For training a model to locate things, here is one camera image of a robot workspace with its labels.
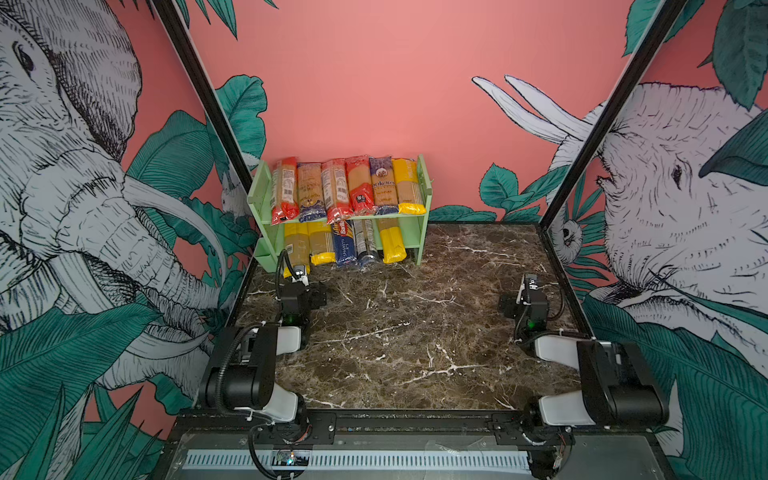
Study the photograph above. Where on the yellow Pastatime spaghetti pack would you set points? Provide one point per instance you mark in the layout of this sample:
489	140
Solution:
322	250

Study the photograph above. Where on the blue Ankara spaghetti pack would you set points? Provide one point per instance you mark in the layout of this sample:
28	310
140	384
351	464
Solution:
384	186

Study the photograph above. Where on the red spaghetti pack white label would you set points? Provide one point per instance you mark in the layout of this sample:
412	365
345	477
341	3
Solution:
335	190

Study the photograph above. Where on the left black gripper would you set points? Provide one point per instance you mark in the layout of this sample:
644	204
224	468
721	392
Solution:
314	296

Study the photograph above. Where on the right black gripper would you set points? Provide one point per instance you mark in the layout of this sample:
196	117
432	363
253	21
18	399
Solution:
513	304

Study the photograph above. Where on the blue spaghetti pack underneath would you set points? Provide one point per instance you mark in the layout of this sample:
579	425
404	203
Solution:
344	243

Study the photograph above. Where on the yellow spaghetti pack barcode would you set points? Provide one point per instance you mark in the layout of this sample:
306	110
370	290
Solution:
297	244

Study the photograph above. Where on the yellow spaghetti pack top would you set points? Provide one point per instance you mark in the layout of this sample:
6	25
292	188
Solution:
410	199

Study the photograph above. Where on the blue white label spaghetti pack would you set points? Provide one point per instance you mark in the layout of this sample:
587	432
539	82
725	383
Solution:
367	253

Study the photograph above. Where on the right black frame post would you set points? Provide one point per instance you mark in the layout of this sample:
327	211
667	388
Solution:
657	30

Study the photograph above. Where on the red yellow spaghetti pack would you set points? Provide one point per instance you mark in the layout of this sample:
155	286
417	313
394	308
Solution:
360	185

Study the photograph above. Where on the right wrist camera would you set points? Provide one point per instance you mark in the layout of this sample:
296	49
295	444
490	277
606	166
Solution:
530	282

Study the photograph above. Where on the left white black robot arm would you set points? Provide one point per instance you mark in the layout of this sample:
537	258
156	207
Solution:
239	379

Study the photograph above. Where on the white perforated strip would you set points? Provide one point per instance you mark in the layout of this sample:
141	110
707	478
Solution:
358	460

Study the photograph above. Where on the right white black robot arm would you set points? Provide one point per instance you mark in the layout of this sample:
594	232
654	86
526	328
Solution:
617	387

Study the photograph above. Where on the green wooden two-tier shelf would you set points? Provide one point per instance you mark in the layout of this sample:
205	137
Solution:
270	246

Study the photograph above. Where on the yellow spaghetti pack white label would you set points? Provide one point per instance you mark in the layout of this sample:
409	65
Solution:
393	247

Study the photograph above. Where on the blue yellow spaghetti pack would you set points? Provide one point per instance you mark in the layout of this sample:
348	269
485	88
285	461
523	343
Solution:
310	192

